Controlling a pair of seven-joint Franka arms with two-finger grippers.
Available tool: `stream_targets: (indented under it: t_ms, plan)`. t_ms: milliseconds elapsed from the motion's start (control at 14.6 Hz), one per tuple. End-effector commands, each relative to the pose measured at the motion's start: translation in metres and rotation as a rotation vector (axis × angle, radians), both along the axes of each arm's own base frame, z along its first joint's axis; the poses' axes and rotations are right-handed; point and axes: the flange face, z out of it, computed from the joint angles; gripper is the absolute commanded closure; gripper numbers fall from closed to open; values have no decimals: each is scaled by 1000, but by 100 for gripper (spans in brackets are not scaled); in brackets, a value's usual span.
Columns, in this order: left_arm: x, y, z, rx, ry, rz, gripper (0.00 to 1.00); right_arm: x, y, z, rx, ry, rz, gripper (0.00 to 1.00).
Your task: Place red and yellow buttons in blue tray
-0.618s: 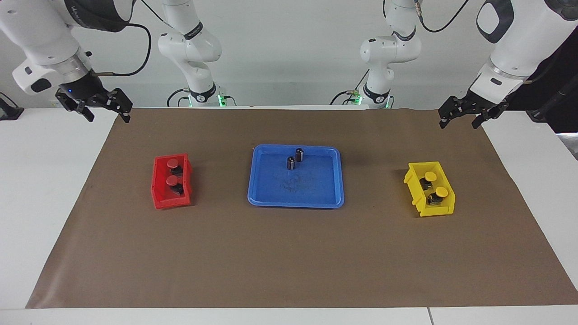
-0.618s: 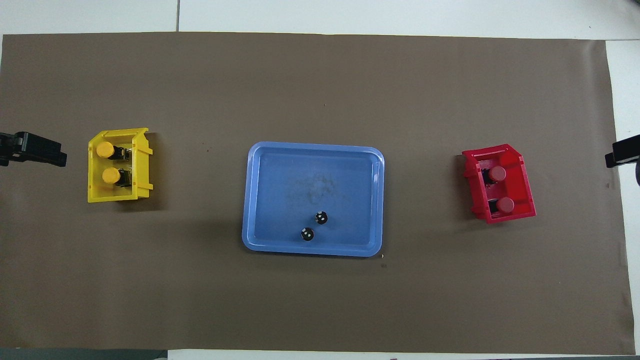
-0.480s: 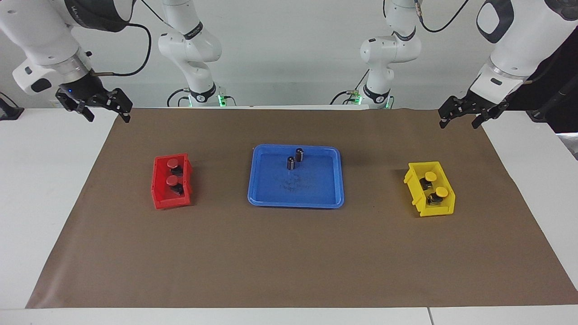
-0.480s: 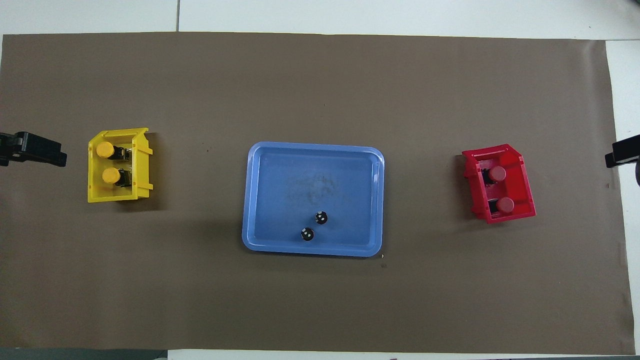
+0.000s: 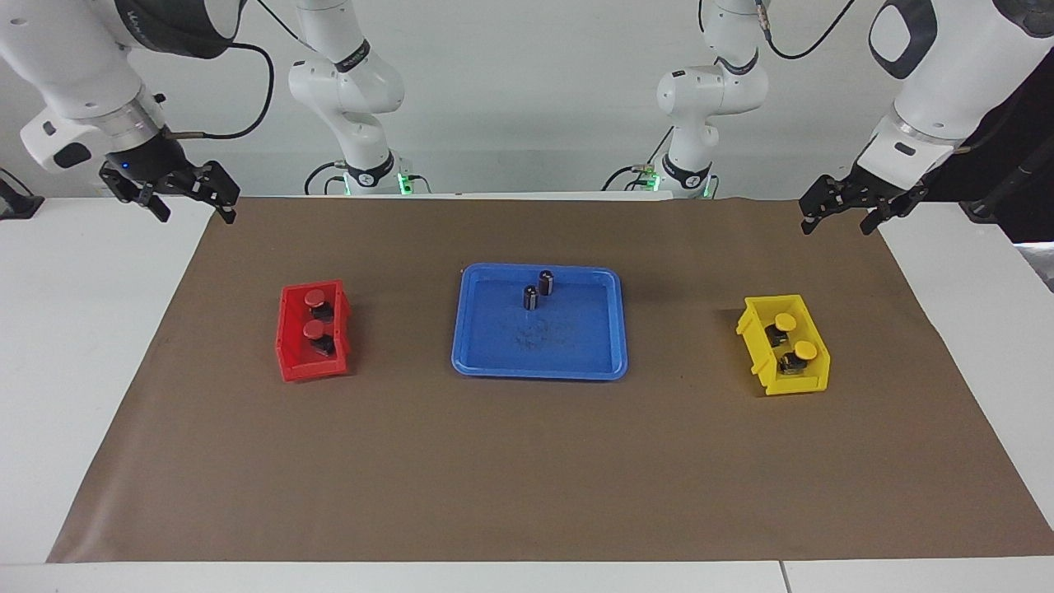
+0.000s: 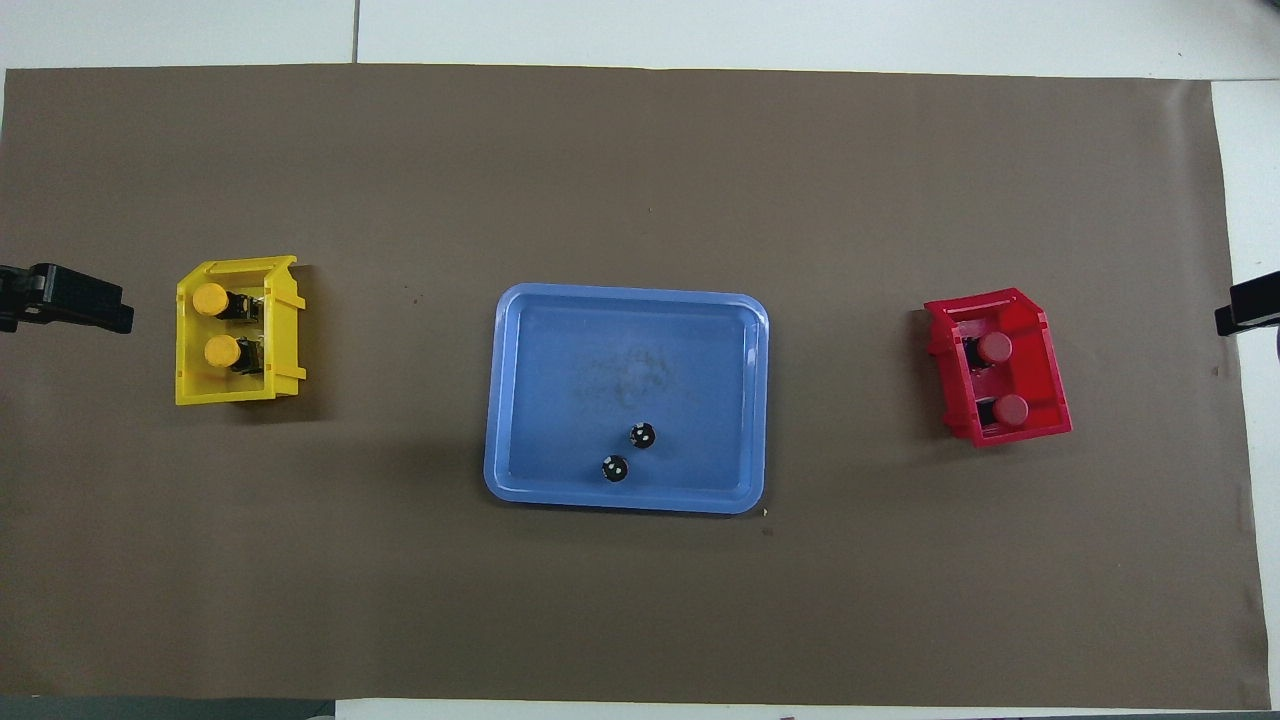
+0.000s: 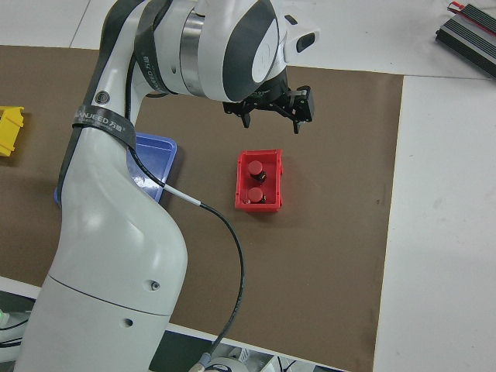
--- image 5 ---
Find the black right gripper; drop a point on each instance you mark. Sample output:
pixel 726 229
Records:
pixel 152 161

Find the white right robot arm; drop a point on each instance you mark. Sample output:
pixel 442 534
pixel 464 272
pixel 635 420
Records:
pixel 74 74

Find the yellow push button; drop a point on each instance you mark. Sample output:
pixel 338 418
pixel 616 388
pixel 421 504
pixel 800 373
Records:
pixel 786 322
pixel 804 352

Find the black stand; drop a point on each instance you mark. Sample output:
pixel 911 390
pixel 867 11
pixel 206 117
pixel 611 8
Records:
pixel 988 210

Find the yellow plastic bin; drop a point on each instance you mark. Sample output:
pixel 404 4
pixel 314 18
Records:
pixel 757 346

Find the red plastic bin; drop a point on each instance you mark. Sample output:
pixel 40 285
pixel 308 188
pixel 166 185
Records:
pixel 288 362

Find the brown paper table mat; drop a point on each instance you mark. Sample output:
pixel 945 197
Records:
pixel 527 461

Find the grey striped object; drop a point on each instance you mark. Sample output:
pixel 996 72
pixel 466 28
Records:
pixel 1039 268

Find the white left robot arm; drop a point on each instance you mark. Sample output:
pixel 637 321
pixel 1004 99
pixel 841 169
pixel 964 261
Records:
pixel 930 107

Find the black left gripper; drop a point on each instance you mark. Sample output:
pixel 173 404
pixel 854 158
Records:
pixel 893 195

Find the red push button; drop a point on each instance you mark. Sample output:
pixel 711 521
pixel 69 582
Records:
pixel 313 329
pixel 314 297

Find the small black cylinder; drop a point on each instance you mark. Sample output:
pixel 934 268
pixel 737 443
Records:
pixel 530 297
pixel 546 282

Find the black clamp block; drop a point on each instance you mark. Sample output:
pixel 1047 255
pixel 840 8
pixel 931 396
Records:
pixel 16 206

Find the blue plastic tray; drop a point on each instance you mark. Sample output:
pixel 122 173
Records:
pixel 576 346

